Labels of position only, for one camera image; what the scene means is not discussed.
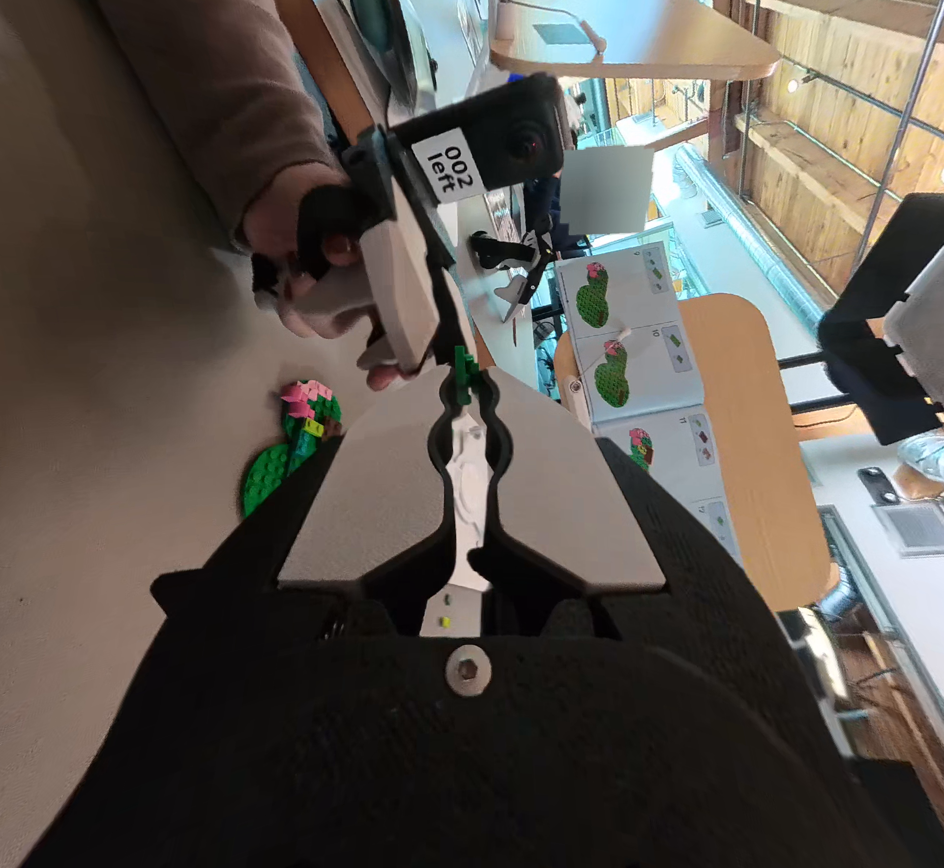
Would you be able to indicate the bright green lego plate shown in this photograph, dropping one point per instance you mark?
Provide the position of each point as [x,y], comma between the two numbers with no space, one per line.
[462,361]

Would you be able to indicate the spare hand-held gripper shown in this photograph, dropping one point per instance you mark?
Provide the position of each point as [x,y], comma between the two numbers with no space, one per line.
[494,252]

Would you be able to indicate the black panel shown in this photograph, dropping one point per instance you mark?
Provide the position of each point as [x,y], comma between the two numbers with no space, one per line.
[863,337]

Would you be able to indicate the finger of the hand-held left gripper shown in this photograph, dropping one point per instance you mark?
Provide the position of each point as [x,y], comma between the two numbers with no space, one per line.
[405,278]
[466,337]

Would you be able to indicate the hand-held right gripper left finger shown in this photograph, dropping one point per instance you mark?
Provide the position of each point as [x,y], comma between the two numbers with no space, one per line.
[376,492]

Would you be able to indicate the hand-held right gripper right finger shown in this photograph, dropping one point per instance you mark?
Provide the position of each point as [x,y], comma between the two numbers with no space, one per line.
[568,507]

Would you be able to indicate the lego instruction booklet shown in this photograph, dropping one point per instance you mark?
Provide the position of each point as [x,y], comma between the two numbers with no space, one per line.
[627,367]

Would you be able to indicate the person's left hand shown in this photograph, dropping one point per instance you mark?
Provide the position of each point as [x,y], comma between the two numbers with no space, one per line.
[269,219]

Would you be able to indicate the silver foil bag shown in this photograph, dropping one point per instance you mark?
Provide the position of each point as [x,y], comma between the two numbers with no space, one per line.
[383,20]

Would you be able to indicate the green lego baseplate model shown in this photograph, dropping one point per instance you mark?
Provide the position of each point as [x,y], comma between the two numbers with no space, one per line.
[265,477]

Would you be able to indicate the silver ventilation duct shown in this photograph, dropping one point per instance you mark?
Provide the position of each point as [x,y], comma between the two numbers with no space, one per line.
[737,234]

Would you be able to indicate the small green lego piece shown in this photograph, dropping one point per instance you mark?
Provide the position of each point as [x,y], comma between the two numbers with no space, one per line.
[469,389]

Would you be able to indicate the person's left forearm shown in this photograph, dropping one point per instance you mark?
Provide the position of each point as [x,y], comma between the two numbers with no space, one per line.
[199,57]

